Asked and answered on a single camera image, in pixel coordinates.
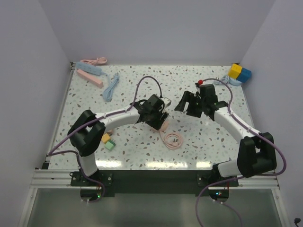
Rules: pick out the mauve plug adapter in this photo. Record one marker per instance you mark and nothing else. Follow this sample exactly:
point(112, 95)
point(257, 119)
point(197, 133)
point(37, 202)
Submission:
point(110, 132)

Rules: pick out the green plug adapter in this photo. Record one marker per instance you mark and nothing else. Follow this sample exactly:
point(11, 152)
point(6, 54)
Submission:
point(109, 145)

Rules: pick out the aluminium frame rail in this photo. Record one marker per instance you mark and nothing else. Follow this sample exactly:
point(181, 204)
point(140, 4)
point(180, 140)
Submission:
point(61, 179)

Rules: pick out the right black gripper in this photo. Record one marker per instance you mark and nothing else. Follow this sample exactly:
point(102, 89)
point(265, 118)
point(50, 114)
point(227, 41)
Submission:
point(189, 97)

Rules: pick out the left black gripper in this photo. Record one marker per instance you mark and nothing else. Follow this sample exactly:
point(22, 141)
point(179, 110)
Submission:
point(157, 123)

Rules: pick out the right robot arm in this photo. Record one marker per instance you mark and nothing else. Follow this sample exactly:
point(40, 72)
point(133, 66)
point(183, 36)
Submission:
point(256, 154)

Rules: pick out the pink power strip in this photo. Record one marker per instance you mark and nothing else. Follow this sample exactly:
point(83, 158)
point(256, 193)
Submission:
point(90, 78)

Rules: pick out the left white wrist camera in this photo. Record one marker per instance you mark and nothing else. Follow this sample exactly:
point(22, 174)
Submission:
point(167, 103)

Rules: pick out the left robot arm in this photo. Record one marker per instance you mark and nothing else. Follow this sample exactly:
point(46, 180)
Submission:
point(86, 134)

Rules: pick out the blue power strip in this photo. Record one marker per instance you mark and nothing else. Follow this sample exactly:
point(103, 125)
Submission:
point(89, 68)

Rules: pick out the peach cube socket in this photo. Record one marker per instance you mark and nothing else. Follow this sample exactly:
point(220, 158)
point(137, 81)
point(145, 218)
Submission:
point(163, 127)

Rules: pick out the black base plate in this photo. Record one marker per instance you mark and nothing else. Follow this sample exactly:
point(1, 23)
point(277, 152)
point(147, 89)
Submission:
point(108, 183)

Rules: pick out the yellow and blue cube socket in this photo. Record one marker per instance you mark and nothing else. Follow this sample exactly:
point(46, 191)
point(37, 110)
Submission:
point(239, 73)

